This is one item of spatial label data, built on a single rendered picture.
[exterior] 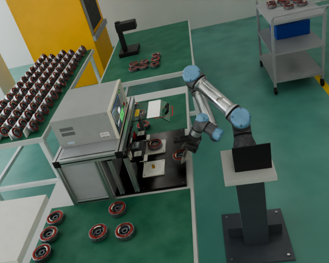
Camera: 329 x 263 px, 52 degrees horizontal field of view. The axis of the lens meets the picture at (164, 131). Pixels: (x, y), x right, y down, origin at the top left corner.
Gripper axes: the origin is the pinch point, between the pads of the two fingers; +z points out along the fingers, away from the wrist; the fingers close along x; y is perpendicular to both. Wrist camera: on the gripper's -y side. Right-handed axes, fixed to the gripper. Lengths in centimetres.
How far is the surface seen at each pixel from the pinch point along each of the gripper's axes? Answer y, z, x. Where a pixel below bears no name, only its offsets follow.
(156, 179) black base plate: -11.5, 14.9, -10.9
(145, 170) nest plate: -18.5, 17.8, -1.6
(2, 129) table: -146, 92, 89
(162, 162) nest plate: -8.7, 11.6, 4.0
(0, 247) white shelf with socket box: -80, 7, -89
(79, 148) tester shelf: -64, 7, -11
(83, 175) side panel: -58, 20, -20
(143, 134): -25.9, 5.9, 21.5
